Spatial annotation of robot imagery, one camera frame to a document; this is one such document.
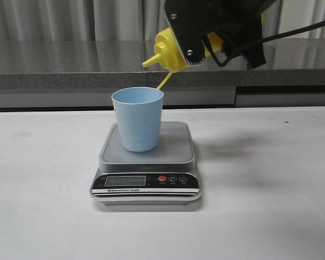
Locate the silver digital kitchen scale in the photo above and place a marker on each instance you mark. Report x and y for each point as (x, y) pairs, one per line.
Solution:
(167, 174)

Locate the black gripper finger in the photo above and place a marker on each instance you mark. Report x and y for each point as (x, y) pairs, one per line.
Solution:
(190, 22)
(244, 42)

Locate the light blue plastic cup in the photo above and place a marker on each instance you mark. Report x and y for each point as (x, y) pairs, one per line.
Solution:
(138, 113)

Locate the grey stone counter ledge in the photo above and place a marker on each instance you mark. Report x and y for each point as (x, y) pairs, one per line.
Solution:
(291, 64)

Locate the yellow squeeze bottle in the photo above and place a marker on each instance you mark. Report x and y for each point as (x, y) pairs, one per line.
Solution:
(168, 55)

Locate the grey curtain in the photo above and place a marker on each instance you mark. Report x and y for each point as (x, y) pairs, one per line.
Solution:
(123, 20)

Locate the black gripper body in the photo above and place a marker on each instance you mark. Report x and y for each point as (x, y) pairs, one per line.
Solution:
(241, 11)

